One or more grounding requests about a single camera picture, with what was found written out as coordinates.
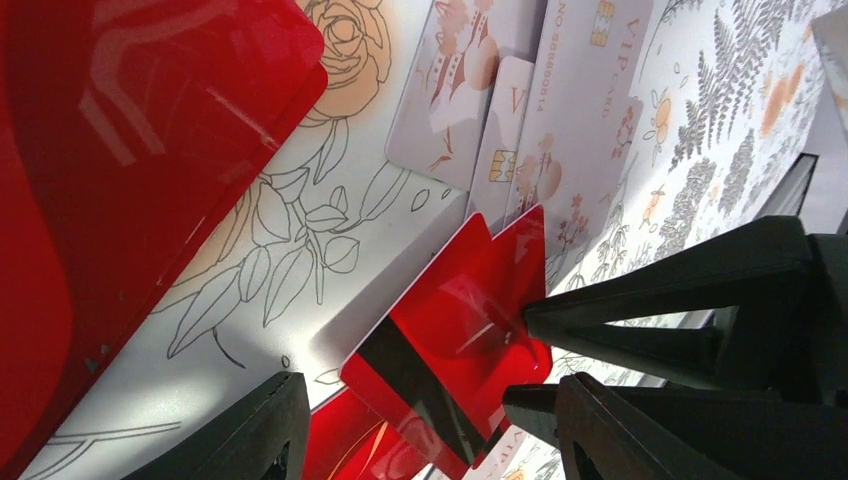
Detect floral patterned table mat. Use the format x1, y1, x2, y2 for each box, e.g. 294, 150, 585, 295
23, 1, 838, 479

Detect red chip card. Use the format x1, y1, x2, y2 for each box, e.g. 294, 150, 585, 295
301, 388, 428, 479

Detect white floral card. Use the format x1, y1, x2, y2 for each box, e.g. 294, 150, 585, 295
385, 1, 654, 260

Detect red card left pair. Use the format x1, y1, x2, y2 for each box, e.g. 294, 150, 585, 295
1, 1, 326, 479

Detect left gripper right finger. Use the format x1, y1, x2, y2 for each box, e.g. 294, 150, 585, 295
553, 372, 749, 479

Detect red card with stripe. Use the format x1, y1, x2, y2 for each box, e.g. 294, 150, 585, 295
340, 206, 553, 479

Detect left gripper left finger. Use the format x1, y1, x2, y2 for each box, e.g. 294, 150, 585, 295
127, 372, 311, 480

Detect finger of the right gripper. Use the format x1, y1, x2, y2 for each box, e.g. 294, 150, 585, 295
503, 384, 847, 479
522, 216, 813, 390

